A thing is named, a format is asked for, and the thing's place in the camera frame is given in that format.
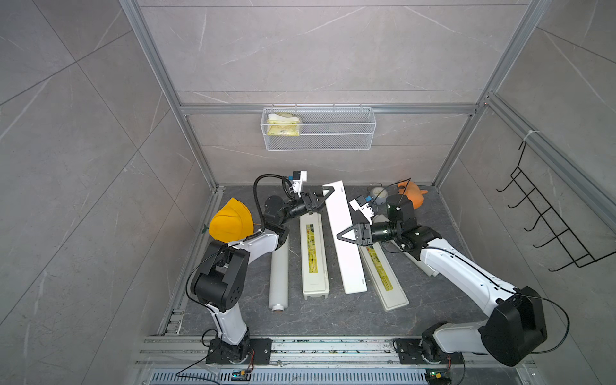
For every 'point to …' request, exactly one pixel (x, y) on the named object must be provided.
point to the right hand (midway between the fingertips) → (341, 238)
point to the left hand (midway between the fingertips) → (336, 193)
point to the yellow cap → (232, 222)
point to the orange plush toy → (411, 189)
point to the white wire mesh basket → (324, 128)
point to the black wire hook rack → (563, 238)
